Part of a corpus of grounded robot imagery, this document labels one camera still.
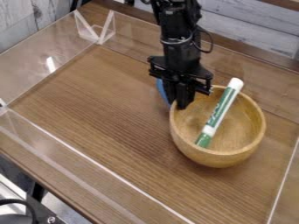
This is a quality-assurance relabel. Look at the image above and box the brown wooden bowl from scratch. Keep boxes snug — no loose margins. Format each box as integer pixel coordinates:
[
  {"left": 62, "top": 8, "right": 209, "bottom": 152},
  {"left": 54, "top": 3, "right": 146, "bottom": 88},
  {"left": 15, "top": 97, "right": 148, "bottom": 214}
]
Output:
[{"left": 169, "top": 85, "right": 266, "bottom": 168}]

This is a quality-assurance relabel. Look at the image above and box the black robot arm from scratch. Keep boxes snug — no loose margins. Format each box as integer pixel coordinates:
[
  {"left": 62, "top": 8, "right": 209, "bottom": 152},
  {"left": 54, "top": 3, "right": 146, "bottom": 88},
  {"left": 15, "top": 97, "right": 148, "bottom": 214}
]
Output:
[{"left": 145, "top": 0, "right": 213, "bottom": 109}]

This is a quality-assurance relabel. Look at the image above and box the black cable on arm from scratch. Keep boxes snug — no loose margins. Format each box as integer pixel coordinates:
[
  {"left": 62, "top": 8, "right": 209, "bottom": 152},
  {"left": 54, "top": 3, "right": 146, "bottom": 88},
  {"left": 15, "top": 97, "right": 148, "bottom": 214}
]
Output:
[{"left": 192, "top": 25, "right": 214, "bottom": 54}]

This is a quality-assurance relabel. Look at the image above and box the clear acrylic corner bracket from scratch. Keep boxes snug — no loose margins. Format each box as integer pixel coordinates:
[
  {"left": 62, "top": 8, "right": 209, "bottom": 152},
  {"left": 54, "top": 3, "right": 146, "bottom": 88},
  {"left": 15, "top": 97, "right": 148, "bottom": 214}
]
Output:
[{"left": 73, "top": 10, "right": 116, "bottom": 46}]

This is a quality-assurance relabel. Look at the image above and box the black metal table frame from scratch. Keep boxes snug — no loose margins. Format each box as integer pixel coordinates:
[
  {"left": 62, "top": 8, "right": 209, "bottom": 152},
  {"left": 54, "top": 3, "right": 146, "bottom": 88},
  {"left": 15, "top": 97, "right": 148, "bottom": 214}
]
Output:
[{"left": 0, "top": 155, "right": 66, "bottom": 224}]

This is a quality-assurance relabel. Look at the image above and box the black cable bottom left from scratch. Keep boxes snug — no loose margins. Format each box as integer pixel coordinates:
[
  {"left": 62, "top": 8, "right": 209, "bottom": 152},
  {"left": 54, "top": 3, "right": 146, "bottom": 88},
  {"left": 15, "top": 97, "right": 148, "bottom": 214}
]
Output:
[{"left": 0, "top": 197, "right": 42, "bottom": 224}]

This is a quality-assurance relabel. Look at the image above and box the blue rectangular block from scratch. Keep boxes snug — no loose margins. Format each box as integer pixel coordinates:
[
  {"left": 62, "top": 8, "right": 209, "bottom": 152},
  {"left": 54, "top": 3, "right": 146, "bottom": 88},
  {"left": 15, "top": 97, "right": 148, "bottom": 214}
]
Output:
[{"left": 156, "top": 79, "right": 170, "bottom": 106}]

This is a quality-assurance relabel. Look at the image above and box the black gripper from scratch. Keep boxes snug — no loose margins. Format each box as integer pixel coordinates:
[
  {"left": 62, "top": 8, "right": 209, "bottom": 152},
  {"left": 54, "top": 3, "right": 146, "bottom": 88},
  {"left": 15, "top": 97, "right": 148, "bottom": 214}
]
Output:
[{"left": 146, "top": 40, "right": 212, "bottom": 109}]

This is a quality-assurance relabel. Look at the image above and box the green white Expo marker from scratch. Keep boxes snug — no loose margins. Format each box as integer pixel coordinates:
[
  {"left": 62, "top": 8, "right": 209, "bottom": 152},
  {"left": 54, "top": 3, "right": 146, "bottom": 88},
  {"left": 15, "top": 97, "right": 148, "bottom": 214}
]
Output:
[{"left": 194, "top": 78, "right": 244, "bottom": 148}]

